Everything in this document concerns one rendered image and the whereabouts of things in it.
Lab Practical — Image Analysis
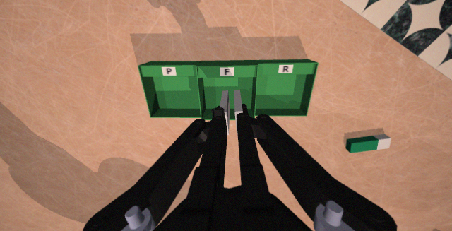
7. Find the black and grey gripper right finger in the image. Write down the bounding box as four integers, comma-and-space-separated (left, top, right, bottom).
234, 90, 397, 231

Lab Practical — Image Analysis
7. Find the white and green eraser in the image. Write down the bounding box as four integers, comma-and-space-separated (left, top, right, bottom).
346, 134, 391, 153

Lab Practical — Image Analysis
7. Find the green three-compartment bin rack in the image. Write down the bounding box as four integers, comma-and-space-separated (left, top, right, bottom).
138, 59, 319, 120

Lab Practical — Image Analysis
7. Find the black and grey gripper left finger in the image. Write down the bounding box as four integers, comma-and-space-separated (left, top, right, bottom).
83, 90, 230, 231

